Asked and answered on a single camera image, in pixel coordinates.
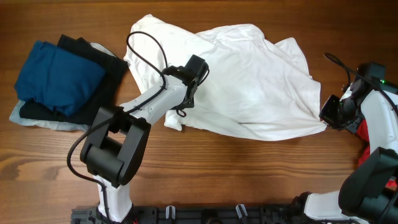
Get white t-shirt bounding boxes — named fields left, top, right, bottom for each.
left=124, top=15, right=326, bottom=141

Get light grey folded garment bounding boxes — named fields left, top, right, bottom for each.
left=8, top=42, right=118, bottom=133

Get black folded garment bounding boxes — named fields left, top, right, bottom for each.
left=18, top=35, right=127, bottom=126

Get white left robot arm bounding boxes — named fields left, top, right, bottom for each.
left=76, top=64, right=209, bottom=223

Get blue folded garment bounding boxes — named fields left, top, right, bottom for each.
left=14, top=40, right=106, bottom=116

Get red t-shirt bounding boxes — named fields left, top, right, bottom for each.
left=356, top=119, right=398, bottom=190

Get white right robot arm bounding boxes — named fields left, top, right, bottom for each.
left=281, top=62, right=397, bottom=223

